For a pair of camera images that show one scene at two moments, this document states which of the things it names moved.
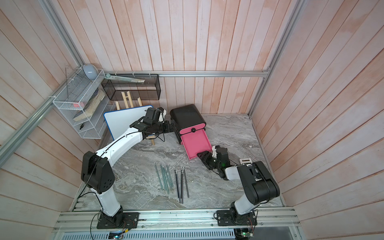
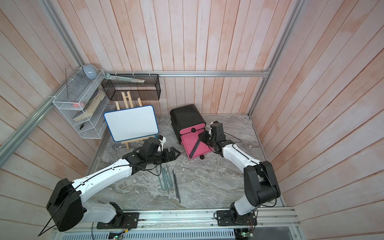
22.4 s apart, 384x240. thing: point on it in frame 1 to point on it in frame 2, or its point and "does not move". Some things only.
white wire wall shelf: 84,102 does not move
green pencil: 164,177 does not move
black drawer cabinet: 184,118 does not move
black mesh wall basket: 117,90 does not move
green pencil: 169,178 does not move
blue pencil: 182,185 to 191,154
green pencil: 158,176 does not move
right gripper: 204,157 to 203,138
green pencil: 165,179 does not move
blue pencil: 186,187 to 195,147
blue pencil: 181,183 to 194,148
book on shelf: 91,106 does not move
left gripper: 167,128 to 167,158
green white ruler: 108,76 does not move
